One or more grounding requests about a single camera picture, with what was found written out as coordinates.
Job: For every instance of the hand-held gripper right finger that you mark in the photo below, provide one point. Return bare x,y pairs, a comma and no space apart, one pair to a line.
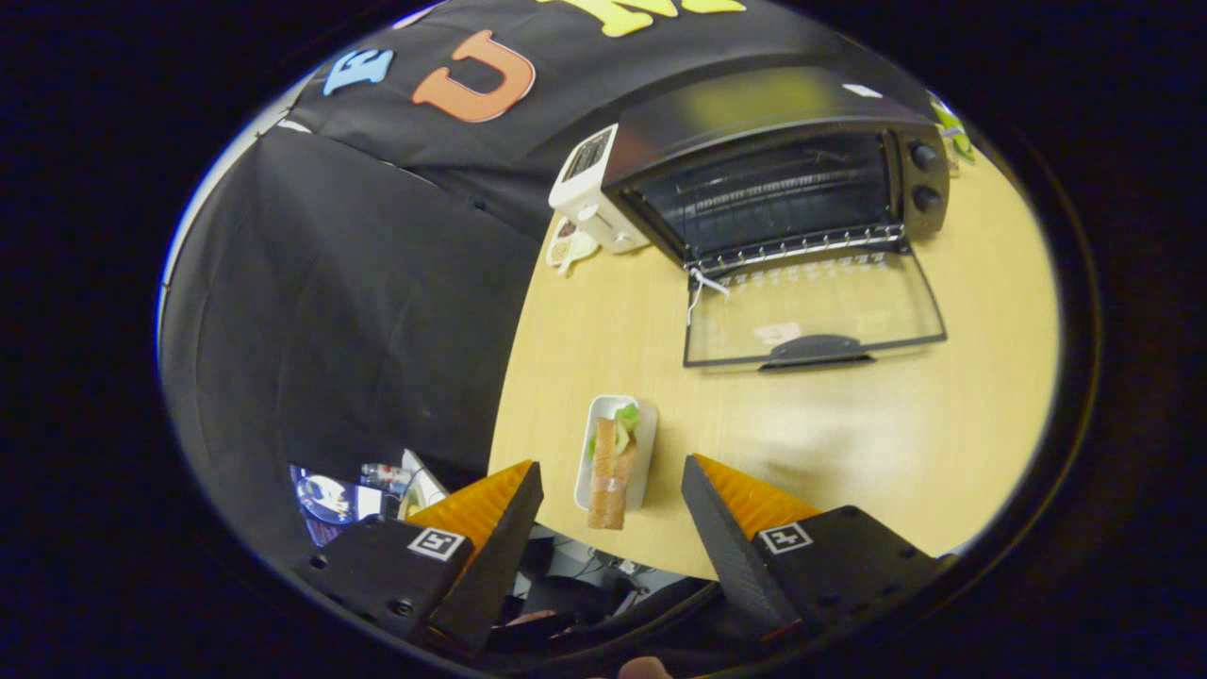
735,566

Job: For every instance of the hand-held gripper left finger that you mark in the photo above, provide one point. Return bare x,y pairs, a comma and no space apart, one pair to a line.
490,566

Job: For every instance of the sandwich with lettuce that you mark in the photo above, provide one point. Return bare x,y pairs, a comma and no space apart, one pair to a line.
611,481

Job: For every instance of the black toaster oven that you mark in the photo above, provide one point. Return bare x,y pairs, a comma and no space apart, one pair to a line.
754,113

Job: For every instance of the white bread toaster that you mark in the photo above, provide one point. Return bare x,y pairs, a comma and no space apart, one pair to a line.
589,203

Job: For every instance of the clear plastic water bottle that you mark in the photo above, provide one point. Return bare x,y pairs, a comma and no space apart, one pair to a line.
387,477

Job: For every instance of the white rectangular tray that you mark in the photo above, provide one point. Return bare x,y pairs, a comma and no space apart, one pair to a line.
647,457

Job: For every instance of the blue plastic bag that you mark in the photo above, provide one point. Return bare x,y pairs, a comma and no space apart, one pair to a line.
325,498

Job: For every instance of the black backdrop cloth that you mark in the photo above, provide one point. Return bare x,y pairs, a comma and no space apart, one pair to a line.
358,311

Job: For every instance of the small dish with spoon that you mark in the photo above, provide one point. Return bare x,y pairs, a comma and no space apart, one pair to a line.
569,247

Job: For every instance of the green label plastic bottle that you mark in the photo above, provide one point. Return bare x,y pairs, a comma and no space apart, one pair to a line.
954,132

